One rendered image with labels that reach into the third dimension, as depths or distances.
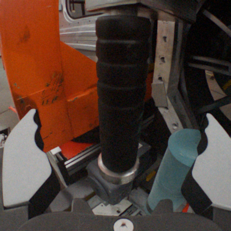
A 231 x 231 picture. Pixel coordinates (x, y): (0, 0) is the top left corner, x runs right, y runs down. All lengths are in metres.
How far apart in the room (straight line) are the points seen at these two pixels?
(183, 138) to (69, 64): 0.37
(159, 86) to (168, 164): 0.17
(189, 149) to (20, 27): 0.42
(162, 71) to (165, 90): 0.04
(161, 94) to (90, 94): 0.26
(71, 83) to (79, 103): 0.07
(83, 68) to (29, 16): 0.25
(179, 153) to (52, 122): 0.37
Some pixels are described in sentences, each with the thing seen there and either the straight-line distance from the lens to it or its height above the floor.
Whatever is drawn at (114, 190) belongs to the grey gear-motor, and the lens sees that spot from 0.56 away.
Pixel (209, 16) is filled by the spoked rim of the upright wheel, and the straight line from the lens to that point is 0.40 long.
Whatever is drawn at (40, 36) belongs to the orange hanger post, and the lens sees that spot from 0.40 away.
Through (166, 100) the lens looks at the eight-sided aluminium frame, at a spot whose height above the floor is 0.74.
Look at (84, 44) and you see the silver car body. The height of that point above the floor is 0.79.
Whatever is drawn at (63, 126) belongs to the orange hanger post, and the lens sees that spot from 0.50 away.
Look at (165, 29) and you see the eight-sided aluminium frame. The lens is 0.32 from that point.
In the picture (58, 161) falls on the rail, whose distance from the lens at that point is 0.75.
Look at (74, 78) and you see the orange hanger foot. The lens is 0.49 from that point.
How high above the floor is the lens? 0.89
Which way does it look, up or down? 33 degrees down
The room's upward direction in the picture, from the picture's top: 1 degrees clockwise
